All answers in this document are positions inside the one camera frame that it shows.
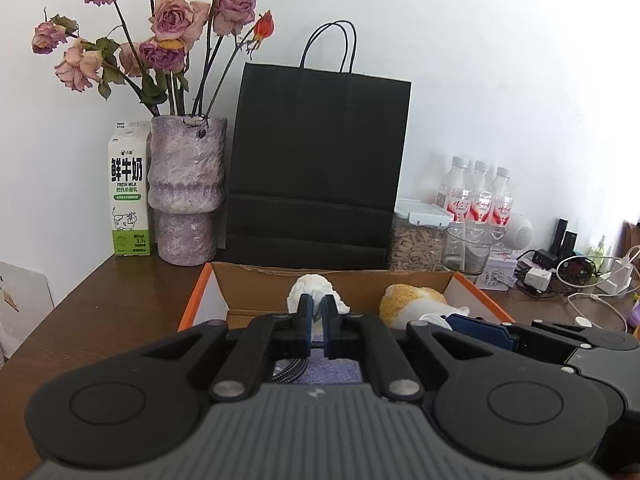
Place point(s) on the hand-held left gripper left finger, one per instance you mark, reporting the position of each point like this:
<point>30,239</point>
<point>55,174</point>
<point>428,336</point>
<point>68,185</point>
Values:
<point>306,322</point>

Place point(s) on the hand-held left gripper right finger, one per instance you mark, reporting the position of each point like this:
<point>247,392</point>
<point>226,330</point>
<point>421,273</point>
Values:
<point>330,327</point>

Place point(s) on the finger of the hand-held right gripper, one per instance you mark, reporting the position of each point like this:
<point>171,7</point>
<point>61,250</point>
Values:
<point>600,337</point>
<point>480,330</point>

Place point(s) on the white tissue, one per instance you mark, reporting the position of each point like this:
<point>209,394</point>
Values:
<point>315,287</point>

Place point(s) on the purple fabric pouch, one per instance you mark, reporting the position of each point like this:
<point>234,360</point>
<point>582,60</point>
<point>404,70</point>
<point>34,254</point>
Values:
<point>332,372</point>

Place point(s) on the red cardboard box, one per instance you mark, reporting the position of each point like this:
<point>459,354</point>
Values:
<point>260,290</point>

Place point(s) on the plush sheep toy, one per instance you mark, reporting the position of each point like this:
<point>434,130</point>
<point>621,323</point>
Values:
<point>405,305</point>

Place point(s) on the clear seed container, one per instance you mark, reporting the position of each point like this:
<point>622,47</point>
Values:
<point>415,250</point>

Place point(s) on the white round charging puck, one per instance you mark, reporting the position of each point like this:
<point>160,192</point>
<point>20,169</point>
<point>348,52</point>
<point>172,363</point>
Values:
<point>582,321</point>

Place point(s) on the white tissue box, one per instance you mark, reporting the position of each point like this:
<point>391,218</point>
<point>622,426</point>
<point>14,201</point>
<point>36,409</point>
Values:
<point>495,272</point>

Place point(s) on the clear drinking glass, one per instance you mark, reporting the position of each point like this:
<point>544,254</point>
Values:
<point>465,257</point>

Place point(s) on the white charger adapter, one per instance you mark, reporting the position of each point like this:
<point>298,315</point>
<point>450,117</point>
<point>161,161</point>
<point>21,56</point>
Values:
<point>537,277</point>

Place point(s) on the small green bottle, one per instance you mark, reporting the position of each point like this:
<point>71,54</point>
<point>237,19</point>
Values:
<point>599,249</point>

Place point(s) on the black charger adapter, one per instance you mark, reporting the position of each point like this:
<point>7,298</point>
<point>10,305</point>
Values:
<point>545,257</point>

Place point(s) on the black upright device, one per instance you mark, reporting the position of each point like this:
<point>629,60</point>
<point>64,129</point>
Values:
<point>565,240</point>

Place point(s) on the white round speaker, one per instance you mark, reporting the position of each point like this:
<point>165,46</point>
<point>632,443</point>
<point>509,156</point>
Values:
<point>520,232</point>

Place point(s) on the water bottle red label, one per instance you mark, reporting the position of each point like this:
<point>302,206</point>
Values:
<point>502,205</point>
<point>452,195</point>
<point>481,200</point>

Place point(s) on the black paper bag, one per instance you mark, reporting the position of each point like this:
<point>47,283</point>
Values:
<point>310,160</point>

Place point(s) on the purple textured vase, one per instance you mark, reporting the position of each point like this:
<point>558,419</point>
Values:
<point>185,185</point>

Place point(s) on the white milk carton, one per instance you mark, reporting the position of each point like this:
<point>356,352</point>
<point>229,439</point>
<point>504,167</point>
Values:
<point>127,185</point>

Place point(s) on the white card yellow picture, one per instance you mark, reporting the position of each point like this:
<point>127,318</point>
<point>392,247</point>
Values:
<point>25,305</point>

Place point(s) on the dried rose bouquet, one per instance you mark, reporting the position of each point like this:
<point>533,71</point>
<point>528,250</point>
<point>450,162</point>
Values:
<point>170,15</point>

